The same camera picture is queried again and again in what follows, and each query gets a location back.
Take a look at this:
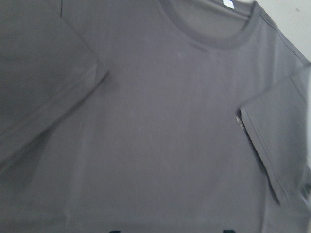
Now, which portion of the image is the dark brown t-shirt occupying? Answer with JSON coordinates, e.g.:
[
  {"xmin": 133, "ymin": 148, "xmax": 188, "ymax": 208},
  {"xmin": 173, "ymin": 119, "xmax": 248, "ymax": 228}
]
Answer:
[{"xmin": 0, "ymin": 0, "xmax": 311, "ymax": 233}]

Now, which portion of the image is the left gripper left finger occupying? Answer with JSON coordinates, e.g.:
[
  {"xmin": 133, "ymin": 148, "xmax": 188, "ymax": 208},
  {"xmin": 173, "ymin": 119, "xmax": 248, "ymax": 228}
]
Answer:
[{"xmin": 109, "ymin": 229, "xmax": 123, "ymax": 233}]

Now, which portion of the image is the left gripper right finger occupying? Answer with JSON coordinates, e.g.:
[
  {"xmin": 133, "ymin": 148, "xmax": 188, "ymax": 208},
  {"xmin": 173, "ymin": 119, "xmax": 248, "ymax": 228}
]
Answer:
[{"xmin": 222, "ymin": 229, "xmax": 236, "ymax": 233}]

